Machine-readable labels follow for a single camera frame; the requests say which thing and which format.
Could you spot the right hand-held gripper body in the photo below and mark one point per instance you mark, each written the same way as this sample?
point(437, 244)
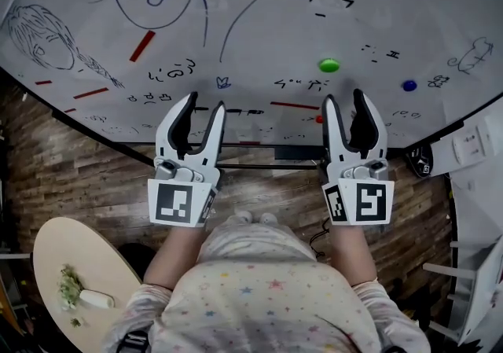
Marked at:
point(369, 202)

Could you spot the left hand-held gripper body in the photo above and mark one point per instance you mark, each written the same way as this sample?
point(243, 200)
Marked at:
point(175, 202)

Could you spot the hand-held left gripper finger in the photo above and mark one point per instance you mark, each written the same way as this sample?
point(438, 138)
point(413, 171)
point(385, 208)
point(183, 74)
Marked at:
point(216, 135)
point(165, 135)

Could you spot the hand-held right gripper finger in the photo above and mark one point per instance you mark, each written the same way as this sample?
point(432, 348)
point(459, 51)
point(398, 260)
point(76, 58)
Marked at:
point(332, 135)
point(380, 135)

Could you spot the green round magnet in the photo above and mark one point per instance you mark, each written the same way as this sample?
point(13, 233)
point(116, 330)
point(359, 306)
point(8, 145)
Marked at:
point(329, 65)

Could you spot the person's right forearm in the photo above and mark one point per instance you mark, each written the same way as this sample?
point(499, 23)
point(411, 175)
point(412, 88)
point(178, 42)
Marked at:
point(351, 257)

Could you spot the person's left forearm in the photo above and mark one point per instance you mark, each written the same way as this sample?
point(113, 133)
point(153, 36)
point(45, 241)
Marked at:
point(173, 257)

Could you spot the long red magnetic strip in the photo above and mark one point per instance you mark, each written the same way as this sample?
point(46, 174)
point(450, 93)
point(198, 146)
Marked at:
point(90, 93)
point(294, 105)
point(142, 46)

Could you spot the red round magnet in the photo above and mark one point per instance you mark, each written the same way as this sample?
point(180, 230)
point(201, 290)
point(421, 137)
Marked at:
point(319, 120)

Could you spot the black marker pen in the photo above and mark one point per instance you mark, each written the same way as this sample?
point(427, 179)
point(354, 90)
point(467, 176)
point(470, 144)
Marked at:
point(245, 111)
point(202, 109)

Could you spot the red whiteboard eraser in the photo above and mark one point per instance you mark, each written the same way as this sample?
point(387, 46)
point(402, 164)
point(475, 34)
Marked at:
point(250, 143)

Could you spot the black oval case white tags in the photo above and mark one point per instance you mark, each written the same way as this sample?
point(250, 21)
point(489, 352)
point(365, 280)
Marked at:
point(421, 160)

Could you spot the blue round magnet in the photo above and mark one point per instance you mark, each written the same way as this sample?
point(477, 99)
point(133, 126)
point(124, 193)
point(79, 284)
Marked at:
point(409, 85)

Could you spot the person's left white shoe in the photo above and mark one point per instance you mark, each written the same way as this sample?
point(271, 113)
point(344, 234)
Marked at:
point(243, 218)

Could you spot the person's white shoe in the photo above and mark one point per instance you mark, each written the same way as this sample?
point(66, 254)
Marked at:
point(243, 218)
point(268, 219)

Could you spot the black table base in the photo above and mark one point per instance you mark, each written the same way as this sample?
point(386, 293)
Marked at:
point(135, 261)

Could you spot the person's right white shoe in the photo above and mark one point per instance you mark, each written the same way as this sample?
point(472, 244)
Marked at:
point(268, 219)

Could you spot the whiteboard on black stand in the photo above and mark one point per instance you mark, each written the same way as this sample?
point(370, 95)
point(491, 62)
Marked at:
point(275, 29)

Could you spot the white vase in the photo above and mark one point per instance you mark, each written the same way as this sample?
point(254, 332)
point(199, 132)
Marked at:
point(96, 299)

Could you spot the round wooden table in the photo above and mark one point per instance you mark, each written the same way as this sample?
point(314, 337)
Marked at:
point(59, 249)

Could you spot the person's star print pyjamas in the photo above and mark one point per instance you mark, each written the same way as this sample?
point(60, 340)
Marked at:
point(255, 304)

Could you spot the green flower bunch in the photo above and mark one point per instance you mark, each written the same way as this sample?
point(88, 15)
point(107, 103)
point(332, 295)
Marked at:
point(70, 288)

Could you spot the white shelf rack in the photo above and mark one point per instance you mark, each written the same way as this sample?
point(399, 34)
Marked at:
point(483, 284)

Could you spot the small green plant sprig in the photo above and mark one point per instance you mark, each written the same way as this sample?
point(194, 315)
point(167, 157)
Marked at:
point(76, 322)

